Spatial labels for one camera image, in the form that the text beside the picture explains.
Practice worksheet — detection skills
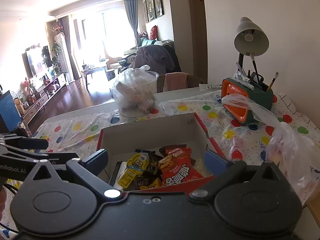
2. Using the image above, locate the wooden coffee table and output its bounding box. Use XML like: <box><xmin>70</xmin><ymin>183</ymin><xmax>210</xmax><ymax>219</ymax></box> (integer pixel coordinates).
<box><xmin>82</xmin><ymin>65</ymin><xmax>108</xmax><ymax>90</ymax></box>

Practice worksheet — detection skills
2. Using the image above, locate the potted green plant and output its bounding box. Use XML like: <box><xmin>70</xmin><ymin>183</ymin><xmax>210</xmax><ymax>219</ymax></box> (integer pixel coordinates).
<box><xmin>41</xmin><ymin>42</ymin><xmax>63</xmax><ymax>74</ymax></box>

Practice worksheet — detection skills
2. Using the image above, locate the yellow cartoon snack packet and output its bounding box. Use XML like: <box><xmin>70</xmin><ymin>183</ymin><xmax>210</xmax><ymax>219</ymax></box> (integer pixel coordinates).
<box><xmin>117</xmin><ymin>152</ymin><xmax>150</xmax><ymax>189</ymax></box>

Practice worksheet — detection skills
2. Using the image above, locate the brown dining chair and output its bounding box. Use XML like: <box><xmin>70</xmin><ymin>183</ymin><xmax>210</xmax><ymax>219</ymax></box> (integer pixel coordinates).
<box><xmin>157</xmin><ymin>72</ymin><xmax>204</xmax><ymax>93</ymax></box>

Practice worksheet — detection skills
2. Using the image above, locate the red cardboard box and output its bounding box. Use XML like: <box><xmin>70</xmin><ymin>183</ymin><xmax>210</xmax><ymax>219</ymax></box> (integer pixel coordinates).
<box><xmin>96</xmin><ymin>112</ymin><xmax>228</xmax><ymax>195</ymax></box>

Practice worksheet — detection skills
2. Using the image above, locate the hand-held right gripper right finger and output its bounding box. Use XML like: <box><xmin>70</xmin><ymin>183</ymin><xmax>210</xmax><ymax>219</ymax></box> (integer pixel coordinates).
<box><xmin>189</xmin><ymin>149</ymin><xmax>287</xmax><ymax>202</ymax></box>

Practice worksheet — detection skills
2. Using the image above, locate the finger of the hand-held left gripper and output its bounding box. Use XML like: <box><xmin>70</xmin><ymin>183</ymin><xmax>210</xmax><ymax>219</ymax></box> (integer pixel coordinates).
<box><xmin>0</xmin><ymin>151</ymin><xmax>80</xmax><ymax>167</ymax></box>
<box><xmin>0</xmin><ymin>134</ymin><xmax>49</xmax><ymax>153</ymax></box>

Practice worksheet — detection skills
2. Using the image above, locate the pile of clothes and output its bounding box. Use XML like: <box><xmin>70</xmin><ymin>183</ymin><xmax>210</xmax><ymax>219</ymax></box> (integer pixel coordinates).
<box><xmin>129</xmin><ymin>40</ymin><xmax>182</xmax><ymax>77</ymax></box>

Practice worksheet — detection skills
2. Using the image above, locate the wooden television cabinet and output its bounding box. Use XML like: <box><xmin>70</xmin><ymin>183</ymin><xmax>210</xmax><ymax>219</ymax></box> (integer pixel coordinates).
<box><xmin>21</xmin><ymin>73</ymin><xmax>68</xmax><ymax>127</ymax></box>

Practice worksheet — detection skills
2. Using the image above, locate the orange green desk organizer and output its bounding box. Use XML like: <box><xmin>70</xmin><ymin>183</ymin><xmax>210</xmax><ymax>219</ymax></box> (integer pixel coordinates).
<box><xmin>221</xmin><ymin>77</ymin><xmax>274</xmax><ymax>127</ymax></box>

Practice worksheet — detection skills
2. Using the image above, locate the dark brown snack packet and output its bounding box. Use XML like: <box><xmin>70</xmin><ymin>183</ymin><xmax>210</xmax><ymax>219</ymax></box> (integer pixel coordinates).
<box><xmin>130</xmin><ymin>172</ymin><xmax>162</xmax><ymax>191</ymax></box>

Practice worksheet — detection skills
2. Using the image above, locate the black handled brush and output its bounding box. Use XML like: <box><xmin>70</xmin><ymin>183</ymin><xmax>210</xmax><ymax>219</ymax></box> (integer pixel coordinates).
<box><xmin>250</xmin><ymin>52</ymin><xmax>261</xmax><ymax>83</ymax></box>

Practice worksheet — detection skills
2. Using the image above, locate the pink cloth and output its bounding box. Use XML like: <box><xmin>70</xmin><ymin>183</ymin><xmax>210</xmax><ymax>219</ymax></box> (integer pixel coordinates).
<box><xmin>164</xmin><ymin>72</ymin><xmax>189</xmax><ymax>92</ymax></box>

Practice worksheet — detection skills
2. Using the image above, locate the translucent plastic bag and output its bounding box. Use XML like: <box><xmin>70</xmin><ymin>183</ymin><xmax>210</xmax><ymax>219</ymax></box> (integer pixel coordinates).
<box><xmin>221</xmin><ymin>93</ymin><xmax>320</xmax><ymax>205</ymax></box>

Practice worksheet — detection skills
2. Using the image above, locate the dark blue panel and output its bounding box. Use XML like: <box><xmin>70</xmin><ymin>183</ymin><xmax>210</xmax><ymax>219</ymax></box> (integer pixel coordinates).
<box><xmin>0</xmin><ymin>90</ymin><xmax>22</xmax><ymax>133</ymax></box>

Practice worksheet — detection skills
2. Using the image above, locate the white standing air conditioner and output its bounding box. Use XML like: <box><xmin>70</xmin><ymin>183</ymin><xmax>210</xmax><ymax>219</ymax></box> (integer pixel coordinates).
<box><xmin>54</xmin><ymin>32</ymin><xmax>72</xmax><ymax>82</ymax></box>

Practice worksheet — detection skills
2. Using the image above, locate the balloon print tablecloth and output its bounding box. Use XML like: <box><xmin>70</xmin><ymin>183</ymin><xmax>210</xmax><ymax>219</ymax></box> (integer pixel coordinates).
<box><xmin>0</xmin><ymin>89</ymin><xmax>320</xmax><ymax>233</ymax></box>

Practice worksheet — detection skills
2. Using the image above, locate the small yellow snack packet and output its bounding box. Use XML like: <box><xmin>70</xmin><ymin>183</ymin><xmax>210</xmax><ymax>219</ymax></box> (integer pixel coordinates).
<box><xmin>150</xmin><ymin>155</ymin><xmax>173</xmax><ymax>170</ymax></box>

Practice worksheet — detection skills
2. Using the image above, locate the white grid cloth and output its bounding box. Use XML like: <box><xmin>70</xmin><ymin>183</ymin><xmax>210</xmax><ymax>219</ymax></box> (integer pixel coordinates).
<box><xmin>274</xmin><ymin>92</ymin><xmax>299</xmax><ymax>117</ymax></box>

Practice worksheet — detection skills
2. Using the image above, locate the wooden paint brush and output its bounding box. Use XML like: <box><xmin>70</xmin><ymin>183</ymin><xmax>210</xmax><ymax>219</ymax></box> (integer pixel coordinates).
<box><xmin>266</xmin><ymin>72</ymin><xmax>279</xmax><ymax>92</ymax></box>

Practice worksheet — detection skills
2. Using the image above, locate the blue grey curtain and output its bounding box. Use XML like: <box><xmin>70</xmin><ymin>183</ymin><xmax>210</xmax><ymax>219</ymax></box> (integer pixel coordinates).
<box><xmin>124</xmin><ymin>0</ymin><xmax>142</xmax><ymax>48</ymax></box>

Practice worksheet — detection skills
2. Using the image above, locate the red flower decoration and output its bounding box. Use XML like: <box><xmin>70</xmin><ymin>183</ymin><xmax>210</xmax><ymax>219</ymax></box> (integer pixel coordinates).
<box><xmin>21</xmin><ymin>79</ymin><xmax>38</xmax><ymax>98</ymax></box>

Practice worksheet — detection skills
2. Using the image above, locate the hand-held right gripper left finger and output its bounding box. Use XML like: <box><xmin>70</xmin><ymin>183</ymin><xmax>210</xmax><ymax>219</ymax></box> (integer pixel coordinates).
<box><xmin>24</xmin><ymin>149</ymin><xmax>123</xmax><ymax>200</ymax></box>

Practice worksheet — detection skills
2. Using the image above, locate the silver black snack packet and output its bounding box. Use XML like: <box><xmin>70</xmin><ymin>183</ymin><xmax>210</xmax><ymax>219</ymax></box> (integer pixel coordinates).
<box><xmin>109</xmin><ymin>161</ymin><xmax>130</xmax><ymax>188</ymax></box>

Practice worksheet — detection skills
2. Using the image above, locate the brown orange cookie bag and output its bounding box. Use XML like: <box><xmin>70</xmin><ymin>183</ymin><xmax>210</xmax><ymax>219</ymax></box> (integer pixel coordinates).
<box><xmin>159</xmin><ymin>144</ymin><xmax>193</xmax><ymax>160</ymax></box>

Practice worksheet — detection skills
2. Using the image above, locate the red snack bag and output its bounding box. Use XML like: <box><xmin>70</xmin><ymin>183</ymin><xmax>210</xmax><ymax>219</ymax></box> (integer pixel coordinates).
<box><xmin>157</xmin><ymin>155</ymin><xmax>204</xmax><ymax>187</ymax></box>

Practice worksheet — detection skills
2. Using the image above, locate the grey desk lamp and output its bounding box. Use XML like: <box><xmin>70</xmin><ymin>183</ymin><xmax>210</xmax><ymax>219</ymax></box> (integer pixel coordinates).
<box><xmin>234</xmin><ymin>17</ymin><xmax>270</xmax><ymax>80</ymax></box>

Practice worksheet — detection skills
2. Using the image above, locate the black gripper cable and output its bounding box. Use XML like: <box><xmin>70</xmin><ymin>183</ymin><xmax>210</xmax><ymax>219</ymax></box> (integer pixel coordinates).
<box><xmin>0</xmin><ymin>182</ymin><xmax>20</xmax><ymax>233</ymax></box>

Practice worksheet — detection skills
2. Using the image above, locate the clear plastic bag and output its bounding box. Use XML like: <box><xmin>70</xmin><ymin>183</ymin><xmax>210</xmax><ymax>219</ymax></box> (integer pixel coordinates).
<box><xmin>110</xmin><ymin>71</ymin><xmax>160</xmax><ymax>117</ymax></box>
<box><xmin>114</xmin><ymin>65</ymin><xmax>157</xmax><ymax>113</ymax></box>

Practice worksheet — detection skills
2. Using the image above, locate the cream snack packet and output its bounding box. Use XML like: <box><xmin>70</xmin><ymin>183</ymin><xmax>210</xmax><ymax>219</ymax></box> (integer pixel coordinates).
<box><xmin>191</xmin><ymin>158</ymin><xmax>213</xmax><ymax>178</ymax></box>

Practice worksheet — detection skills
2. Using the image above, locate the white marker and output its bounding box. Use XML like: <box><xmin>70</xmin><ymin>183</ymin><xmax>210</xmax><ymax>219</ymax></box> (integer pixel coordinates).
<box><xmin>237</xmin><ymin>78</ymin><xmax>255</xmax><ymax>91</ymax></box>

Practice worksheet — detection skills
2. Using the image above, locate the television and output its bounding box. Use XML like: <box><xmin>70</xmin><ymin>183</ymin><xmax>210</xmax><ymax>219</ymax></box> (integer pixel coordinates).
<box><xmin>22</xmin><ymin>45</ymin><xmax>52</xmax><ymax>78</ymax></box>

